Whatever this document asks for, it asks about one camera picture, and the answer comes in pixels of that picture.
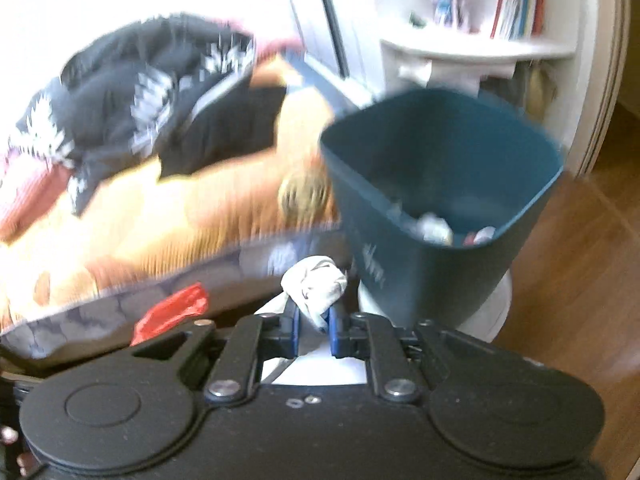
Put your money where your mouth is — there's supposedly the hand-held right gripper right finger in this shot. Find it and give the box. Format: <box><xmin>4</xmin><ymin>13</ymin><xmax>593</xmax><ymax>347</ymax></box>
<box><xmin>327</xmin><ymin>305</ymin><xmax>451</xmax><ymax>403</ymax></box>

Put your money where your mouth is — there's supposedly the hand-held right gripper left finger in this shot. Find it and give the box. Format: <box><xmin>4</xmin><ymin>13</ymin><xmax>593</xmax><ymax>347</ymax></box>
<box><xmin>130</xmin><ymin>307</ymin><xmax>302</xmax><ymax>403</ymax></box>

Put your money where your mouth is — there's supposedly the white sock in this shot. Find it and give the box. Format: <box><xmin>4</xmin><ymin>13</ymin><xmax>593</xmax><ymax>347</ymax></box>
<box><xmin>280</xmin><ymin>255</ymin><xmax>348</xmax><ymax>333</ymax></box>

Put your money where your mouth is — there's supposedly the teal plastic bin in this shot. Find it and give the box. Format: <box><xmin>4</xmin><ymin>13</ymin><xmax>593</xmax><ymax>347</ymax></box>
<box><xmin>319</xmin><ymin>87</ymin><xmax>566</xmax><ymax>346</ymax></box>

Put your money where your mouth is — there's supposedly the red plastic bag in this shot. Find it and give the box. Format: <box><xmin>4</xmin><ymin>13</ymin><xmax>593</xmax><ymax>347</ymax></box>
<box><xmin>131</xmin><ymin>282</ymin><xmax>210</xmax><ymax>347</ymax></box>

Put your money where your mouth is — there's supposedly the printed paper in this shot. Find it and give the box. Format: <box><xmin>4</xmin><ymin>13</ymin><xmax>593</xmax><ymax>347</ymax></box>
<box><xmin>415</xmin><ymin>212</ymin><xmax>453</xmax><ymax>246</ymax></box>

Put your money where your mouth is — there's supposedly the white round stool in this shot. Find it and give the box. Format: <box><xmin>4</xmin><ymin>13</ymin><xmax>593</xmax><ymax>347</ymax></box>
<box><xmin>357</xmin><ymin>270</ymin><xmax>515</xmax><ymax>343</ymax></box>

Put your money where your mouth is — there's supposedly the black cloth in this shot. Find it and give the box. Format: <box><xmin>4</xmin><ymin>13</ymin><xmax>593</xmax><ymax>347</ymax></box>
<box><xmin>159</xmin><ymin>85</ymin><xmax>288</xmax><ymax>178</ymax></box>

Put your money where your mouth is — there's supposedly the pink striped blanket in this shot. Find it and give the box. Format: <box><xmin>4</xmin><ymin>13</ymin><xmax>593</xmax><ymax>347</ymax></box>
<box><xmin>0</xmin><ymin>150</ymin><xmax>76</xmax><ymax>243</ymax></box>

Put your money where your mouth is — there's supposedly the dark leaf print duvet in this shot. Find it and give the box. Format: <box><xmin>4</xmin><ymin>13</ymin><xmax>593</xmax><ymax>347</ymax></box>
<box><xmin>10</xmin><ymin>12</ymin><xmax>258</xmax><ymax>216</ymax></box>

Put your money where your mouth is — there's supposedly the white corner shelf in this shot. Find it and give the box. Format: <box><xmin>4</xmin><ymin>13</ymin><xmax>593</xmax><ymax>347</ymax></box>
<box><xmin>365</xmin><ymin>0</ymin><xmax>626</xmax><ymax>176</ymax></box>

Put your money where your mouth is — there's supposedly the brown hanging item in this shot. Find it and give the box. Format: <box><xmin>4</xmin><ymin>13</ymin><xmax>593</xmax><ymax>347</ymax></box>
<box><xmin>527</xmin><ymin>62</ymin><xmax>558</xmax><ymax>121</ymax></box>

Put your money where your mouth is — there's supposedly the white wardrobe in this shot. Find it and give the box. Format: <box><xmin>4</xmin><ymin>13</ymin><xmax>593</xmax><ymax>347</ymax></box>
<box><xmin>277</xmin><ymin>0</ymin><xmax>381</xmax><ymax>111</ymax></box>

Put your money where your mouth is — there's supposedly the row of books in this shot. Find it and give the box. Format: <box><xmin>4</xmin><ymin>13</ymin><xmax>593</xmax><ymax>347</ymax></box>
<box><xmin>490</xmin><ymin>0</ymin><xmax>548</xmax><ymax>41</ymax></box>

